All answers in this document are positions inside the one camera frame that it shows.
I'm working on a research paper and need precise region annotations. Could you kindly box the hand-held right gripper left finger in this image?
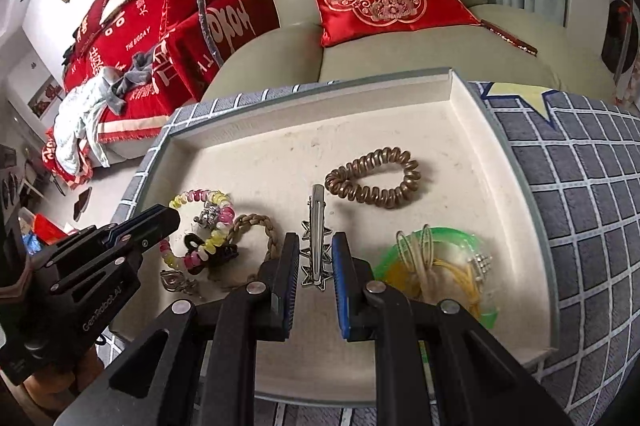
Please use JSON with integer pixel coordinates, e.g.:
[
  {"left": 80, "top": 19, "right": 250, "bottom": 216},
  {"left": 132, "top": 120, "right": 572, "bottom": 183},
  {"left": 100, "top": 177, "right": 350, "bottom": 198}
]
[{"left": 52, "top": 232, "right": 302, "bottom": 426}]

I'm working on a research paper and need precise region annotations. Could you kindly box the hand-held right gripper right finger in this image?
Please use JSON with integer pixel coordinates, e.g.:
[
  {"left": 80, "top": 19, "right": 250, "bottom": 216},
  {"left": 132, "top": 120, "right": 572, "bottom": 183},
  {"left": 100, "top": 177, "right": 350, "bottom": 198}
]
[{"left": 331, "top": 231, "right": 576, "bottom": 426}]

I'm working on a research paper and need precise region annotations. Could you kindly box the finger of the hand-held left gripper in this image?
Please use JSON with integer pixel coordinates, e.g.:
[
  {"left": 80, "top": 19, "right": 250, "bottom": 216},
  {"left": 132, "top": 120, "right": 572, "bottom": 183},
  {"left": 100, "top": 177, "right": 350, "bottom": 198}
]
[
  {"left": 30, "top": 207, "right": 162, "bottom": 273},
  {"left": 47, "top": 205, "right": 182, "bottom": 308}
]

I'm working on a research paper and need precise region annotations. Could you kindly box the pastel spiral bracelet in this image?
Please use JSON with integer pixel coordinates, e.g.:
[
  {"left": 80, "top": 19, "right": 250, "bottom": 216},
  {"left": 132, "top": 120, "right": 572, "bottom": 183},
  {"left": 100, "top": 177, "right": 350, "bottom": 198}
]
[{"left": 160, "top": 189, "right": 236, "bottom": 275}]

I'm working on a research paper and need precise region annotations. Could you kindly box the black claw hair clip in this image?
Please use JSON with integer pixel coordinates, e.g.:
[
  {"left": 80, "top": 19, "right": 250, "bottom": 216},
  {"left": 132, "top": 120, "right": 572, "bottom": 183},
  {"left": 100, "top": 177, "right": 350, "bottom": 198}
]
[{"left": 180, "top": 233, "right": 240, "bottom": 268}]

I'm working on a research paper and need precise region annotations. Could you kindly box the small silver clip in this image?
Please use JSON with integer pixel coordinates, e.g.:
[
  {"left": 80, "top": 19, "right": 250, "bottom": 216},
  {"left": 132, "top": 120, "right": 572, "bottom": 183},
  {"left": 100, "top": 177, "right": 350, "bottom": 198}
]
[{"left": 195, "top": 201, "right": 224, "bottom": 230}]

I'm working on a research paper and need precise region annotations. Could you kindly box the silver ring clip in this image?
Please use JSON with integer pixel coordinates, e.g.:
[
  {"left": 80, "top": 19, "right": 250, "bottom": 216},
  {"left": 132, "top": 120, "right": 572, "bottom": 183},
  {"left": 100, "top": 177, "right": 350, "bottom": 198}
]
[{"left": 160, "top": 270, "right": 202, "bottom": 298}]

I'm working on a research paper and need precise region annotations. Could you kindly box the silver star hair clip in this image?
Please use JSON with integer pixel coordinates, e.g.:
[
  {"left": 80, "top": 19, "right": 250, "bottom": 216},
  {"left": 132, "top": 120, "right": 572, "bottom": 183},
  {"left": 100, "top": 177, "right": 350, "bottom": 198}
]
[{"left": 299, "top": 183, "right": 335, "bottom": 292}]

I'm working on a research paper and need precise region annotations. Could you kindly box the cream looped hair clip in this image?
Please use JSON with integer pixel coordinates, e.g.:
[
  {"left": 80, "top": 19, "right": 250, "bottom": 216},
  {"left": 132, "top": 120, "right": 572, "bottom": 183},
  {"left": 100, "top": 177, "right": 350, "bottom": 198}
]
[{"left": 396, "top": 223, "right": 436, "bottom": 303}]

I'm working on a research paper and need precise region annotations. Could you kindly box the brown spiral hair tie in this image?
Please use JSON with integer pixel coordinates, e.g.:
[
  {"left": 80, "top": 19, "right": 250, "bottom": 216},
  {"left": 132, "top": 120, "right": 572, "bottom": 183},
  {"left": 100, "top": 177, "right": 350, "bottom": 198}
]
[{"left": 324, "top": 147, "right": 422, "bottom": 210}]

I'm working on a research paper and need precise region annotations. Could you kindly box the yellow hair tie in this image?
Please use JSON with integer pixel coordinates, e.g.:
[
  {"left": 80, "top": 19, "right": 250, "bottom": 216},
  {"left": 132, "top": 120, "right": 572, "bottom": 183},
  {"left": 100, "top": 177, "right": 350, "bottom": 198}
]
[{"left": 385, "top": 256, "right": 484, "bottom": 318}]

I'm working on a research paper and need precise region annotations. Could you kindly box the beige shallow tray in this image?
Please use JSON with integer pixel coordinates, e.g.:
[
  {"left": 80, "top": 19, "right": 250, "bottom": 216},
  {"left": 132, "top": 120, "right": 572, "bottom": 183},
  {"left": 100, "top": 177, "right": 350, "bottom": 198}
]
[{"left": 127, "top": 67, "right": 560, "bottom": 408}]

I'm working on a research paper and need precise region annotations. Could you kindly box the ribbed silver clip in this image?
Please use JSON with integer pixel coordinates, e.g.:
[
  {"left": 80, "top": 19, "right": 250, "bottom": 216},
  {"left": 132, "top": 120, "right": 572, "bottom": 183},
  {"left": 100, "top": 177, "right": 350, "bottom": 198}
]
[{"left": 467, "top": 251, "right": 495, "bottom": 283}]

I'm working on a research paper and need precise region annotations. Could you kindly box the person's left hand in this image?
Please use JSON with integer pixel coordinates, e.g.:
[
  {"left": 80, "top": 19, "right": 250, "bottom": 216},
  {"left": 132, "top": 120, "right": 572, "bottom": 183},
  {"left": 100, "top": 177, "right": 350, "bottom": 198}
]
[{"left": 22, "top": 345, "right": 108, "bottom": 408}]

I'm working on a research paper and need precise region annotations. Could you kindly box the black slipper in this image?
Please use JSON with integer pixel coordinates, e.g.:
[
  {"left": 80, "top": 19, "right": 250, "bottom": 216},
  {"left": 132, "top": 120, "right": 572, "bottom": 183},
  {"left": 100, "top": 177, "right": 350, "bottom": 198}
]
[{"left": 72, "top": 187, "right": 94, "bottom": 222}]

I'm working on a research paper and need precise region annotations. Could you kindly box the red box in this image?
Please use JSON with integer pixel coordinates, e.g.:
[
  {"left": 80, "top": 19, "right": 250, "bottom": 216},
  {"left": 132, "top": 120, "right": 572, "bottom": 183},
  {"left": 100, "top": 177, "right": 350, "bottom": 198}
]
[{"left": 30, "top": 213, "right": 67, "bottom": 243}]

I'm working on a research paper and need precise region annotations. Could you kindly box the light blue garment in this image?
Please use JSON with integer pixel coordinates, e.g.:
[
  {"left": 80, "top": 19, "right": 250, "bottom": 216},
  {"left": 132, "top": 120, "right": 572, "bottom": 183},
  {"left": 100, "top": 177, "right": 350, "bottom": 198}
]
[{"left": 54, "top": 74, "right": 126, "bottom": 175}]

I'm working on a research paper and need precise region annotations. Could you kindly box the green translucent bangle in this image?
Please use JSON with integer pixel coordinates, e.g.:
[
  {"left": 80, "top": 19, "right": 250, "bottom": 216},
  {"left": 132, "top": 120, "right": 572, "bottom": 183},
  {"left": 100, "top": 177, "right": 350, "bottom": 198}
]
[{"left": 372, "top": 226, "right": 501, "bottom": 328}]

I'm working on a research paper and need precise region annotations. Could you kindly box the grey garment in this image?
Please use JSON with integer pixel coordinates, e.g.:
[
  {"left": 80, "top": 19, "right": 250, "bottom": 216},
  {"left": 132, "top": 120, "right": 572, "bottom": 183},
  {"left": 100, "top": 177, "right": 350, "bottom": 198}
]
[{"left": 102, "top": 51, "right": 156, "bottom": 115}]

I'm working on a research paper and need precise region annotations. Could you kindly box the red blanket sofa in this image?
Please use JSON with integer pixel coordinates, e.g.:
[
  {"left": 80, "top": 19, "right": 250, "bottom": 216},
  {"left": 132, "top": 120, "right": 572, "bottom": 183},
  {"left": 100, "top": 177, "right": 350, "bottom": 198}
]
[{"left": 42, "top": 0, "right": 281, "bottom": 187}]

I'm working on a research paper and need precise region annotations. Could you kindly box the grey grid table cloth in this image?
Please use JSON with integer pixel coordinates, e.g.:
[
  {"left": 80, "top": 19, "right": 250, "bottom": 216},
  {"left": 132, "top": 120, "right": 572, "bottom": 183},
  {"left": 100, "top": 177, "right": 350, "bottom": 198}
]
[{"left": 127, "top": 80, "right": 640, "bottom": 426}]

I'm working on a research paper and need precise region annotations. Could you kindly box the red patterned stick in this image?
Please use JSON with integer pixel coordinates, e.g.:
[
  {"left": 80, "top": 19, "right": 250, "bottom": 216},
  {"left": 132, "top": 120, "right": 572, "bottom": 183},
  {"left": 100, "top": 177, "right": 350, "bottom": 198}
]
[{"left": 480, "top": 20, "right": 539, "bottom": 56}]

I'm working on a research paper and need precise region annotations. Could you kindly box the brown braided bracelet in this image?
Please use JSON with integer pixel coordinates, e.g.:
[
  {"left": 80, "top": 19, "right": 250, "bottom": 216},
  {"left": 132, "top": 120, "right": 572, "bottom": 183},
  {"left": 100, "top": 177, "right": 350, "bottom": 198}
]
[{"left": 219, "top": 213, "right": 281, "bottom": 293}]

